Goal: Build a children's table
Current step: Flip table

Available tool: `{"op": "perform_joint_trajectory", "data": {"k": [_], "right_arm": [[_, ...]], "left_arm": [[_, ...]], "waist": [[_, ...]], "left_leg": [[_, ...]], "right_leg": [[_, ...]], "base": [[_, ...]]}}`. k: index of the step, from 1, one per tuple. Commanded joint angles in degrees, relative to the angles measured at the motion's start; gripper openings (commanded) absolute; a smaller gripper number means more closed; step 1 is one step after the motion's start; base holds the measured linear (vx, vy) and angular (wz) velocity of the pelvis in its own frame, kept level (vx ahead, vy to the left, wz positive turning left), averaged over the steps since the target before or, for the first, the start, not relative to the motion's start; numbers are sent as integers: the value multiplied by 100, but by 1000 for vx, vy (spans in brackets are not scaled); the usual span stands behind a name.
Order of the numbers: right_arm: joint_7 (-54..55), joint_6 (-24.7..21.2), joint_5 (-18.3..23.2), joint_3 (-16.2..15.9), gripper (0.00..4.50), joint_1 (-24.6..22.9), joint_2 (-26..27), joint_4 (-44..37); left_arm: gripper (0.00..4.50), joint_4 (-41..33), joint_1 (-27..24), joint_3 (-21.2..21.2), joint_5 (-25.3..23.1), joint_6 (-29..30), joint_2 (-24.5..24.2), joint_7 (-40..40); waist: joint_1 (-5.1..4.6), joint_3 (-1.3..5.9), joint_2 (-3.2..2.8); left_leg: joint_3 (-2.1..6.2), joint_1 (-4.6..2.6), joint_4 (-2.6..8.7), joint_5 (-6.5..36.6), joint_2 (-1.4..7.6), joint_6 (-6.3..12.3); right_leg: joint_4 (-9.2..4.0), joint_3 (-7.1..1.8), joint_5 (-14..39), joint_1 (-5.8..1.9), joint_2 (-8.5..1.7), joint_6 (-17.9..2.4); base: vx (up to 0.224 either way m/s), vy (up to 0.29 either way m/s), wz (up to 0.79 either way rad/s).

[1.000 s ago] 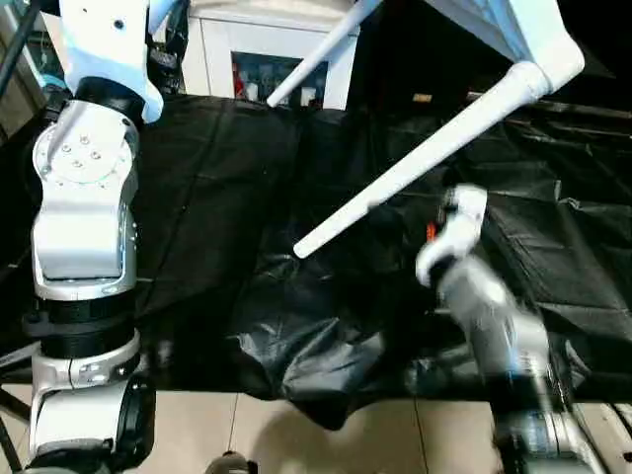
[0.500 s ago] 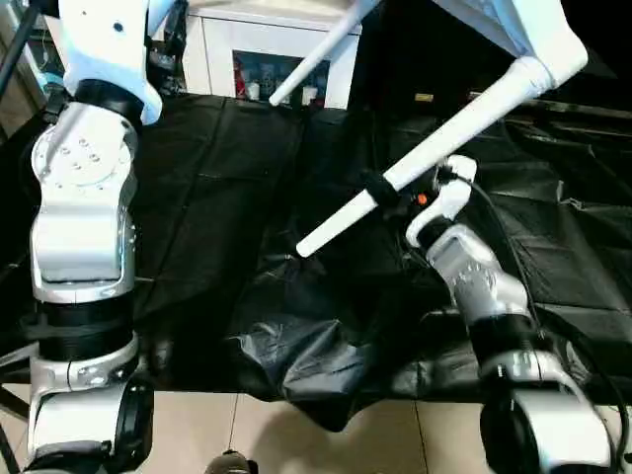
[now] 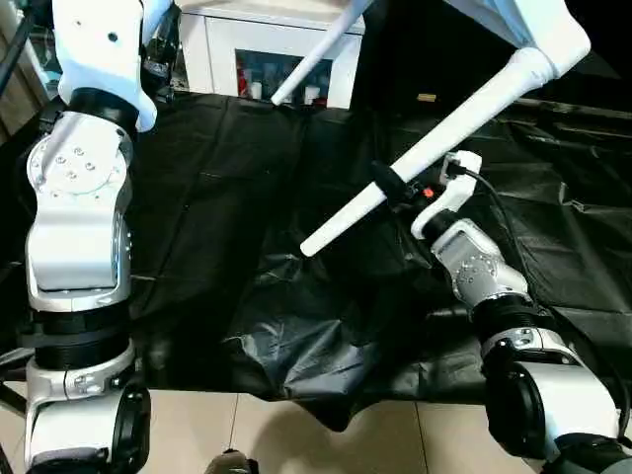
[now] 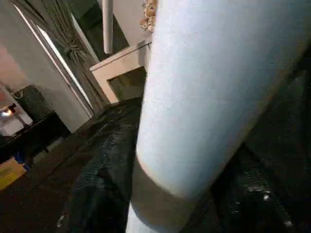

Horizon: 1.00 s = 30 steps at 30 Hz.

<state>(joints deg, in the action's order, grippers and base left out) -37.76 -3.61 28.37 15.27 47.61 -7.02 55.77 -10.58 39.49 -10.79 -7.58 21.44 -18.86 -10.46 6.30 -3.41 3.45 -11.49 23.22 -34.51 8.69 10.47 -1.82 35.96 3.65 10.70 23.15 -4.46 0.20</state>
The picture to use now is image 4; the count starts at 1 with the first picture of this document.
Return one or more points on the black low side table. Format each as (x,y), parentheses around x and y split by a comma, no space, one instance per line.
(43,128)

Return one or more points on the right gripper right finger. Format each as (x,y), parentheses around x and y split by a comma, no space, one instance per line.
(255,206)

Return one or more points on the grey curtain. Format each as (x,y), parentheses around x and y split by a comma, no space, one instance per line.
(70,48)

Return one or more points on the white cabinet with glass doors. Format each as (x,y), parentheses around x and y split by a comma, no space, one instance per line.
(109,65)

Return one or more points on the black plastic mat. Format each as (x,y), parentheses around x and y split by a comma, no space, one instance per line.
(109,133)

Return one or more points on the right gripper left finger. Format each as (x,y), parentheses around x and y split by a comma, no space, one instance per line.
(102,199)

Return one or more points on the yellow cardboard box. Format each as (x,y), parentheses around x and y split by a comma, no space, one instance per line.
(9,172)

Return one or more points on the dark woven basket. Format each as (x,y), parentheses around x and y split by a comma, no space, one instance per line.
(34,102)

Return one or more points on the white plastic table leg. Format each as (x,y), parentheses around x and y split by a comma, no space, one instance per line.
(206,97)
(108,24)

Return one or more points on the beige plush toy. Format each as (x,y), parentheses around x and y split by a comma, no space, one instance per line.
(148,14)

